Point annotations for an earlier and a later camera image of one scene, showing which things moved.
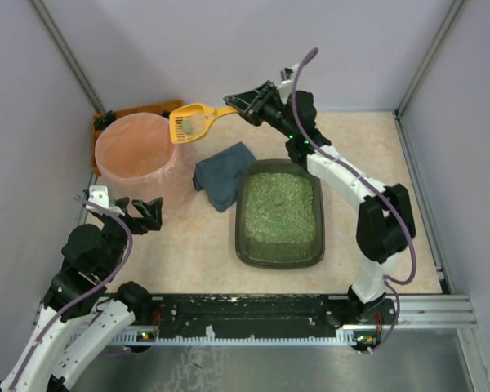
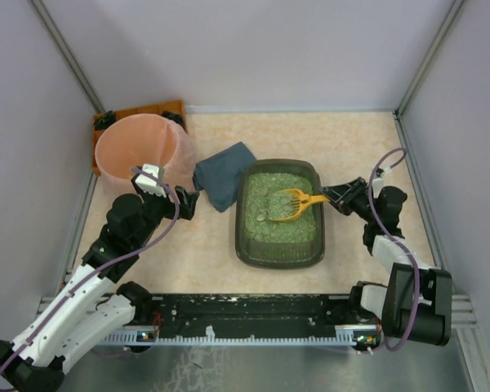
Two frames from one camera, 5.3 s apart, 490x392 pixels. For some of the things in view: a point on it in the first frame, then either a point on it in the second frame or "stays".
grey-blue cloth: [220, 175] stays
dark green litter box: [278, 220] stays
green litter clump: [188, 127] → [283, 205]
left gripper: [131, 220] → [173, 203]
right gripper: [257, 104] → [352, 196]
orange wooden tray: [157, 109] stays
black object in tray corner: [102, 121] stays
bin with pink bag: [136, 158] stays
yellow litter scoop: [188, 123] → [291, 203]
